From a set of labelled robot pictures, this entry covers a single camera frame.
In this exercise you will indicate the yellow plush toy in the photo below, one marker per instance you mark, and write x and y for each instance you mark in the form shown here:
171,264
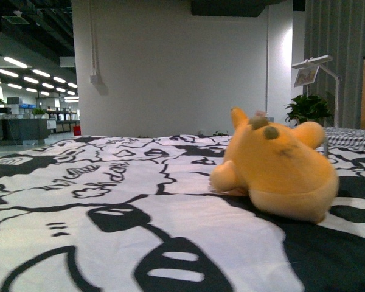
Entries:
278,167

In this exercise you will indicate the black and white bedspread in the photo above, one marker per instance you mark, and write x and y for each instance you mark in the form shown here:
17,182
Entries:
122,214

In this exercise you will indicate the red fire extinguisher box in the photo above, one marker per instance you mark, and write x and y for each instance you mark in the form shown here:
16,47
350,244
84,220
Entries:
77,130

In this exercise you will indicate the green potted plant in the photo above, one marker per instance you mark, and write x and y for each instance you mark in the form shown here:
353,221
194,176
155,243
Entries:
305,108

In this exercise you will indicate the picture card on lamp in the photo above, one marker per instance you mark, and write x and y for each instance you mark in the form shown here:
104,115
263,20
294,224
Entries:
306,76

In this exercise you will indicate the white desk lamp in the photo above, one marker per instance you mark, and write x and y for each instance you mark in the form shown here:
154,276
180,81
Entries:
325,80

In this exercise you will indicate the grey office counter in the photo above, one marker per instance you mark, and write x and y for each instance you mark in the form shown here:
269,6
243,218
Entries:
18,131

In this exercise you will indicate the checkered pillow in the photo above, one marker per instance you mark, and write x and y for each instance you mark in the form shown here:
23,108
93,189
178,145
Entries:
352,139

